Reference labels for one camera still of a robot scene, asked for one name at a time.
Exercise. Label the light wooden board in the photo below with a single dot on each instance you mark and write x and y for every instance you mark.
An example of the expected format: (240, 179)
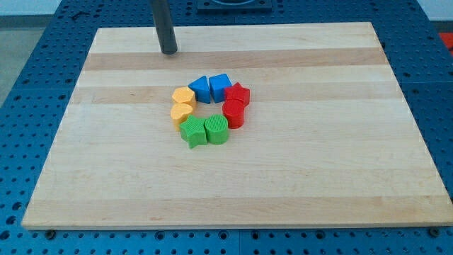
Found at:
(328, 141)

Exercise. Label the green cylinder block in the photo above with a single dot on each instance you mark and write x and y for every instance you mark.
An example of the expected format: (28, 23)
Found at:
(217, 130)

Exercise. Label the red star block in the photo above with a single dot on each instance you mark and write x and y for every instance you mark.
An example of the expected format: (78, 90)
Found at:
(238, 92)

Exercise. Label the green star block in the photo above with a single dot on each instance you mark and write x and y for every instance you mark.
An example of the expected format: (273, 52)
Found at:
(193, 131)

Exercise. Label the blue triangle block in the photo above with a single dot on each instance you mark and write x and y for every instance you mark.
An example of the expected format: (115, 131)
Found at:
(201, 89)

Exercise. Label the yellow heart block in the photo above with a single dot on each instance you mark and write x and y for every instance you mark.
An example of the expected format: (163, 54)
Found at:
(179, 114)

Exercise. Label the yellow hexagon block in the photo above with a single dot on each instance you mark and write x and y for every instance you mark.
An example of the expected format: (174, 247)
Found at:
(184, 95)

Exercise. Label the red object at right edge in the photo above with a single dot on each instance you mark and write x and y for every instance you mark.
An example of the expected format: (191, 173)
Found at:
(447, 39)

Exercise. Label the blue cube block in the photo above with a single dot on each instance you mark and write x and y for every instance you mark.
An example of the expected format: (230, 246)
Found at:
(218, 84)

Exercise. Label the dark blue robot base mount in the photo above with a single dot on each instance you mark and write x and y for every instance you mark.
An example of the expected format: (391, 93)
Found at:
(206, 6)

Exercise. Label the red cylinder block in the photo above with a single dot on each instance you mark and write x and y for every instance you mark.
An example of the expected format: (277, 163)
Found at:
(234, 111)

